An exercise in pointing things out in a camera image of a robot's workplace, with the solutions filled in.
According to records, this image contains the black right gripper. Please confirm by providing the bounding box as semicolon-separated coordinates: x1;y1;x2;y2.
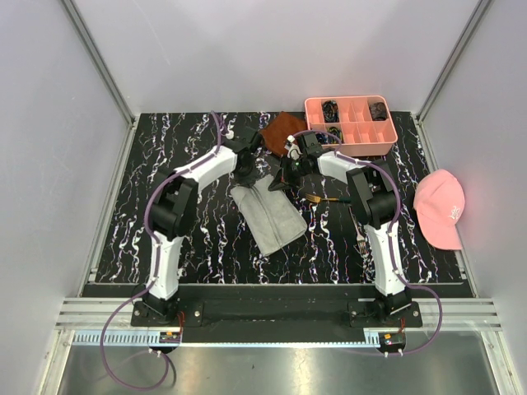
269;155;309;193

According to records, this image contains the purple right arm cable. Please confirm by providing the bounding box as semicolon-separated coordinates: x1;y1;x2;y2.
286;129;444;356

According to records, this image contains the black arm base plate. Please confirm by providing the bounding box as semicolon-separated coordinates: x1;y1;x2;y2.
131;298;423;328

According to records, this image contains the pink compartment organizer tray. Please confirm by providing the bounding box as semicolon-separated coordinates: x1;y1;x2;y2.
304;95;399;157

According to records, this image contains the grey cloth napkin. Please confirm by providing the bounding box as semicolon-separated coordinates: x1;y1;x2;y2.
231;174;307;257

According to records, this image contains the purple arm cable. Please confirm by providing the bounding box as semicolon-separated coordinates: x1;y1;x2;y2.
286;129;444;356
98;109;236;392

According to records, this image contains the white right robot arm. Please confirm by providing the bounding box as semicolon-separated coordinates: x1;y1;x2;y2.
268;131;412;327

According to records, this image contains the colourful item in tray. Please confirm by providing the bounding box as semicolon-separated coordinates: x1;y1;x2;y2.
327;126;343;141

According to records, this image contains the pink baseball cap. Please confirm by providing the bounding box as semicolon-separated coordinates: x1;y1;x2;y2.
413;170;465;251

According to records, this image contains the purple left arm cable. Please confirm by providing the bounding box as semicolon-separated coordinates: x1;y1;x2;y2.
98;109;236;392

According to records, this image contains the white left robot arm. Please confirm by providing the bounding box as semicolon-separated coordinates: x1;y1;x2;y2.
142;128;263;326

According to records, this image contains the dark patterned item in tray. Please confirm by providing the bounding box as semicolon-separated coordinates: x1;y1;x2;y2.
368;101;389;122

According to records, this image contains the aluminium frame rail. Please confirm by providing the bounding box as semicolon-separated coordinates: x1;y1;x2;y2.
57;297;501;332

